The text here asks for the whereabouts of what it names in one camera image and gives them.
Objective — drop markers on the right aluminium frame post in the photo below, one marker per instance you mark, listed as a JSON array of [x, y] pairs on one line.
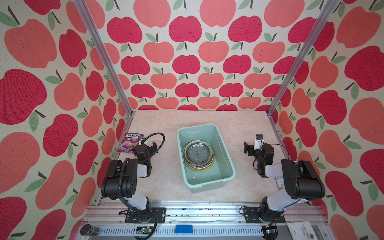
[[319, 24]]

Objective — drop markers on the aluminium frame post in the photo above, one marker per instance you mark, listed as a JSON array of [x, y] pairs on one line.
[[90, 24], [319, 24]]

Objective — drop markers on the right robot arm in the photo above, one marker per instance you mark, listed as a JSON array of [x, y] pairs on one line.
[[301, 182]]

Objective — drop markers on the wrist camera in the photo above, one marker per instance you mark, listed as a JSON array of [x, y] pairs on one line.
[[258, 141], [141, 139]]

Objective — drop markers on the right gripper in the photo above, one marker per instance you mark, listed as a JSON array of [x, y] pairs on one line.
[[252, 150]]

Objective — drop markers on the white paper sheet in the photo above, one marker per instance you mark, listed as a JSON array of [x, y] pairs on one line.
[[302, 231]]

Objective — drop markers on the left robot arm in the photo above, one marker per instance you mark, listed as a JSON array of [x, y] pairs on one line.
[[121, 179]]

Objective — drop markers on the black cylindrical knob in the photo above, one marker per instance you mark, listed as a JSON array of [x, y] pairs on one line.
[[90, 230]]

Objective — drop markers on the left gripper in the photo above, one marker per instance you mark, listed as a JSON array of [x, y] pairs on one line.
[[152, 149]]

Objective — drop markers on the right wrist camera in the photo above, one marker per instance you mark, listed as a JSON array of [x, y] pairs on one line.
[[258, 141]]

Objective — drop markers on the clear glass plate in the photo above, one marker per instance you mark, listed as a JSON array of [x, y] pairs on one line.
[[198, 153]]

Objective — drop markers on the mint green plastic bin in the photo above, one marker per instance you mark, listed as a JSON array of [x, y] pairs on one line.
[[222, 170]]

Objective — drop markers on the blue label block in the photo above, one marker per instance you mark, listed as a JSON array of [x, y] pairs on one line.
[[183, 229]]

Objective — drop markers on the purple candy bag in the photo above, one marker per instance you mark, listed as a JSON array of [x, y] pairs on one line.
[[129, 141]]

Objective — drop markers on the left aluminium frame post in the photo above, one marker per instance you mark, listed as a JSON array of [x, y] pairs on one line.
[[90, 24]]

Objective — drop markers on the green snack packet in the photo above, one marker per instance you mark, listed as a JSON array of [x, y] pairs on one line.
[[280, 183]]

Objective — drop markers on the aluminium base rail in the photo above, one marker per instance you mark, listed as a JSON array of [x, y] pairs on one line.
[[210, 221]]

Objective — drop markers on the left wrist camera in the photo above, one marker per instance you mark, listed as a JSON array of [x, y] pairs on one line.
[[141, 139]]

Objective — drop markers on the yellow polka dot plate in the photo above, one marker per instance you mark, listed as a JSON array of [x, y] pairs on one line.
[[204, 167]]

